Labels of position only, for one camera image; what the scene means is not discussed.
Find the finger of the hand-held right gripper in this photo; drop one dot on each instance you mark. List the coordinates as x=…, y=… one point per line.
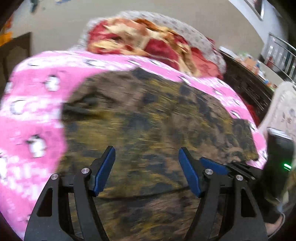
x=214, y=165

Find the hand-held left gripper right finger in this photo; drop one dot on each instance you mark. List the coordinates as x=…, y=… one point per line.
x=188, y=169

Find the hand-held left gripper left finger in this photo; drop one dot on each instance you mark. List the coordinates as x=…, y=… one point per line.
x=105, y=166

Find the brown floral cloth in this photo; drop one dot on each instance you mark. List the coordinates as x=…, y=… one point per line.
x=148, y=129

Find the white ornate chair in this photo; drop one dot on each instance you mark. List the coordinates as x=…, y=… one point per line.
x=281, y=109

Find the dark carved wooden cabinet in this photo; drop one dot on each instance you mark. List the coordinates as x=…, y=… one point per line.
x=245, y=85

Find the pink penguin print blanket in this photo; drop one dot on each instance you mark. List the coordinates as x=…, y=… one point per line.
x=32, y=129

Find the clutter of small packets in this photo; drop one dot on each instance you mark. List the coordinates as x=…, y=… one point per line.
x=253, y=64

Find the metal stair railing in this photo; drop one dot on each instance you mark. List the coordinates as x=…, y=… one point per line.
x=279, y=55

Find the red floral blanket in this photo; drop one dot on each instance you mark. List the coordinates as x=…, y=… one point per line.
x=129, y=41

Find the dark wooden door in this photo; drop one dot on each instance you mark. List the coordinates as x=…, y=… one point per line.
x=16, y=55

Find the green hanging cloth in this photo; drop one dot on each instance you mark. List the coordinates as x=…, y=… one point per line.
x=34, y=3

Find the framed wall picture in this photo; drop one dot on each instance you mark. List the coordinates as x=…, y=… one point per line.
x=255, y=8

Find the orange wall poster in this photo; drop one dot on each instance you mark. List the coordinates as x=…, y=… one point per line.
x=5, y=34

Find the white wall paper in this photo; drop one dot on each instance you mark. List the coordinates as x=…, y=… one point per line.
x=62, y=1

